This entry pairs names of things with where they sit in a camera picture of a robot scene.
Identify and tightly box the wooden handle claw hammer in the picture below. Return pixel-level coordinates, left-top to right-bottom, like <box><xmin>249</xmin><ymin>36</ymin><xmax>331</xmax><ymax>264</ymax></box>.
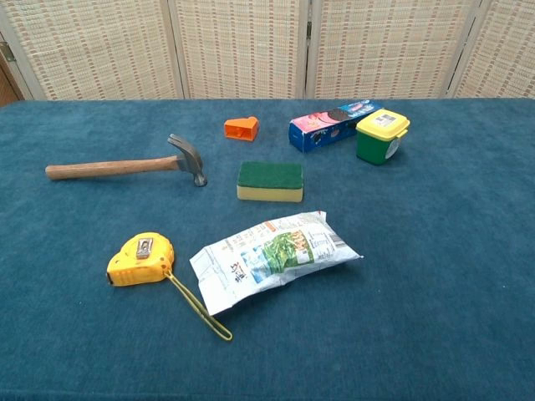
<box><xmin>44</xmin><ymin>133</ymin><xmax>209</xmax><ymax>188</ymax></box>

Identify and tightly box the green yellow sponge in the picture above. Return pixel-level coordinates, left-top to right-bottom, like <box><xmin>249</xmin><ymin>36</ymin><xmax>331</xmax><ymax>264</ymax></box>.
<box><xmin>236</xmin><ymin>160</ymin><xmax>304</xmax><ymax>204</ymax></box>

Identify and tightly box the white snack bag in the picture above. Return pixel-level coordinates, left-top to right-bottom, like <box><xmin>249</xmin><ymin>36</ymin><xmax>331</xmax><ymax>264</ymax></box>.
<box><xmin>189</xmin><ymin>211</ymin><xmax>364</xmax><ymax>317</ymax></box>

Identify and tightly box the orange plastic block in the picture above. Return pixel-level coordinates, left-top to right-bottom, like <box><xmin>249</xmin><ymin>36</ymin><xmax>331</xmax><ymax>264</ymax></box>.
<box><xmin>223</xmin><ymin>117</ymin><xmax>260</xmax><ymax>142</ymax></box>

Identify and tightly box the blue cookie box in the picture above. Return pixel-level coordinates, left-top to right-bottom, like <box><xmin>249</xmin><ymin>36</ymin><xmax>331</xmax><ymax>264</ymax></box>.
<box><xmin>288</xmin><ymin>100</ymin><xmax>384</xmax><ymax>153</ymax></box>

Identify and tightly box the green bin yellow lid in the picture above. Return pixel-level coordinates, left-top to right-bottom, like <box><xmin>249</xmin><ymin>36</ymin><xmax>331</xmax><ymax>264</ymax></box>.
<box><xmin>355</xmin><ymin>109</ymin><xmax>411</xmax><ymax>166</ymax></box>

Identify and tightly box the yellow tape measure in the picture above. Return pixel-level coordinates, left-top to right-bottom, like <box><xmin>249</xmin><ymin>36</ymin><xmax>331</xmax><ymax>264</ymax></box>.
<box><xmin>105</xmin><ymin>233</ymin><xmax>233</xmax><ymax>343</ymax></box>

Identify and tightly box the woven folding screen panel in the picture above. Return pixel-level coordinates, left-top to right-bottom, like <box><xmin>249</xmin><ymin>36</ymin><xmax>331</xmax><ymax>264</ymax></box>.
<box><xmin>445</xmin><ymin>0</ymin><xmax>535</xmax><ymax>99</ymax></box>
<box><xmin>0</xmin><ymin>0</ymin><xmax>185</xmax><ymax>101</ymax></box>
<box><xmin>304</xmin><ymin>0</ymin><xmax>482</xmax><ymax>100</ymax></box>
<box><xmin>169</xmin><ymin>0</ymin><xmax>313</xmax><ymax>100</ymax></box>

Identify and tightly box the blue felt table cover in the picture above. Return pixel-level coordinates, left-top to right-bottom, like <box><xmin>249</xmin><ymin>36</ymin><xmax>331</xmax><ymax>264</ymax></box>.
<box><xmin>0</xmin><ymin>98</ymin><xmax>535</xmax><ymax>401</ymax></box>

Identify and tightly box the brown wooden door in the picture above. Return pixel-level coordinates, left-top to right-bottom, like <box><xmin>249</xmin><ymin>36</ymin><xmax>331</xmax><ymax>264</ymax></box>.
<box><xmin>0</xmin><ymin>49</ymin><xmax>20</xmax><ymax>108</ymax></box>

